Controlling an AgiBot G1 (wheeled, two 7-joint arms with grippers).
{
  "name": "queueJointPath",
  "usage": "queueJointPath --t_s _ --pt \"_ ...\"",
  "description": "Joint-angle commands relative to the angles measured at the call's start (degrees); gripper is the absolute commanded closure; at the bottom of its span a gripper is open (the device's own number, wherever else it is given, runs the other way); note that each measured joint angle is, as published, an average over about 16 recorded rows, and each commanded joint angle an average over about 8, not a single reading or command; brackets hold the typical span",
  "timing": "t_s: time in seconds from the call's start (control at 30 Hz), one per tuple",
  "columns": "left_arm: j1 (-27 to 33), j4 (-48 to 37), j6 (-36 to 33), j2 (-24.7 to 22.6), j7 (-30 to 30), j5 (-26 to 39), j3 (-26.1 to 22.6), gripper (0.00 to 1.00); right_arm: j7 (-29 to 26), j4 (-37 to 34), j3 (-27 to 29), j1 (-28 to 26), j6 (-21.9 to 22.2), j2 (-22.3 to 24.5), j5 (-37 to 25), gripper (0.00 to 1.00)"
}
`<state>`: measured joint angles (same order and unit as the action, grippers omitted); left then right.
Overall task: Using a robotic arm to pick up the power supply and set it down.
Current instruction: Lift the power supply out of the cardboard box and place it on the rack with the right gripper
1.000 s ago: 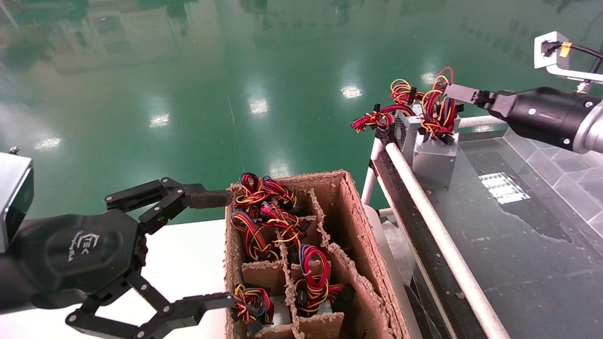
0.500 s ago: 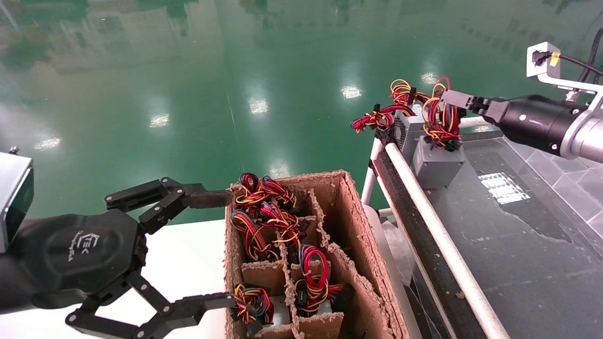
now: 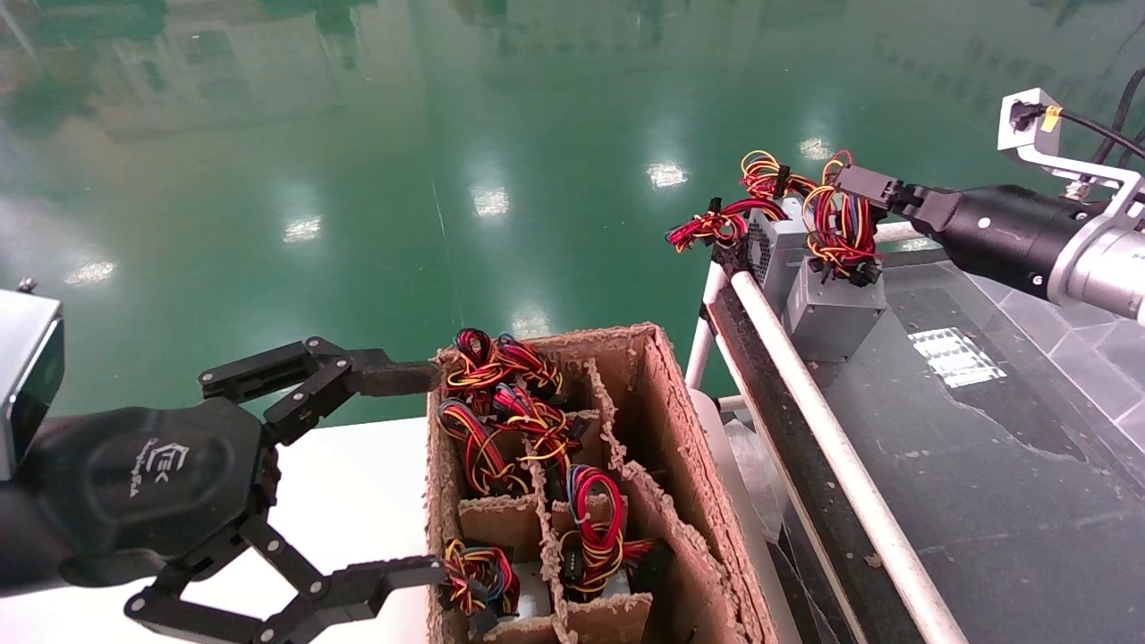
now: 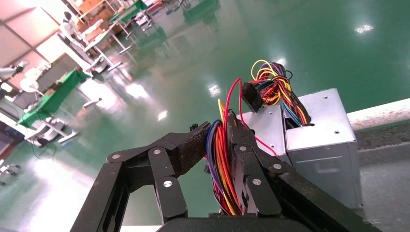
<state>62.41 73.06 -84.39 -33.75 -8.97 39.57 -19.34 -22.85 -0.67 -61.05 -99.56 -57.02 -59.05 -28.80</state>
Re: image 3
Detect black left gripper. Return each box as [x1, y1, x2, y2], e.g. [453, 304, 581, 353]
[27, 335, 448, 644]

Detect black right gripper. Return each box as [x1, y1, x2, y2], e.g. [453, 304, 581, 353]
[832, 164, 1090, 302]

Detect grey power supply coloured wires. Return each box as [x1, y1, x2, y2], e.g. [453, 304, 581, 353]
[738, 148, 837, 220]
[445, 326, 566, 401]
[664, 195, 806, 314]
[437, 398, 530, 497]
[492, 383, 587, 466]
[443, 537, 522, 638]
[556, 465, 674, 598]
[781, 150, 888, 363]

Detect black pipe connector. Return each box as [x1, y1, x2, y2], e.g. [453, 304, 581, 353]
[711, 240, 751, 280]

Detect white pipe leg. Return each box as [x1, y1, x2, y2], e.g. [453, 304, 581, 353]
[684, 262, 730, 390]

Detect clear acrylic divider tray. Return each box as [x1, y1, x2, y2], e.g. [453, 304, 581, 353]
[971, 268, 1145, 457]

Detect crumpled clear plastic film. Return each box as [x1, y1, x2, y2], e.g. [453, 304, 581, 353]
[725, 420, 788, 547]

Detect brown cardboard divider box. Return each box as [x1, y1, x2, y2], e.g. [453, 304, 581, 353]
[422, 324, 779, 644]

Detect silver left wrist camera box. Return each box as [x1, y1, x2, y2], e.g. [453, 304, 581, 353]
[0, 277, 65, 482]

